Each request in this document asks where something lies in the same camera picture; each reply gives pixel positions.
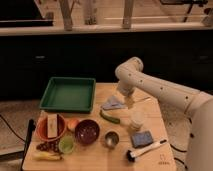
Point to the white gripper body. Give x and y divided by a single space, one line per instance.
125 89

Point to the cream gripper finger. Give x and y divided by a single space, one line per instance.
128 100

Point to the light blue towel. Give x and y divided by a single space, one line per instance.
113 103

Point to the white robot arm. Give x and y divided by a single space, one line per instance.
196 104

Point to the small metal cup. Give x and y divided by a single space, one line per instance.
111 139

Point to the light green small cup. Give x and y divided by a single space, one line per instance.
66 145

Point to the metal fork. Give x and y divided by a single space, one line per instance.
141 100

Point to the clear plastic jar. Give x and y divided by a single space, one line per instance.
136 121

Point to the green cucumber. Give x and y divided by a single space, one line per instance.
109 118

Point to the blue sponge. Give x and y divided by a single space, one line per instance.
141 139

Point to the dark purple bowl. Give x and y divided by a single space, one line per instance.
87 132

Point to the green plastic tray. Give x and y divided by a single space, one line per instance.
69 94

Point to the orange fruit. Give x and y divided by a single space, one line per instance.
72 123

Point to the wooden block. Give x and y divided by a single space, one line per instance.
52 128

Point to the bunch of dark grapes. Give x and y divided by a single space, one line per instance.
48 146

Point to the orange bowl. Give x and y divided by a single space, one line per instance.
41 129

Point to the black clamp stand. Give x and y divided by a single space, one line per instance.
20 154

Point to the yellow banana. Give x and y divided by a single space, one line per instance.
46 156

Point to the white handled black brush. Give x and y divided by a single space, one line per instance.
132 155

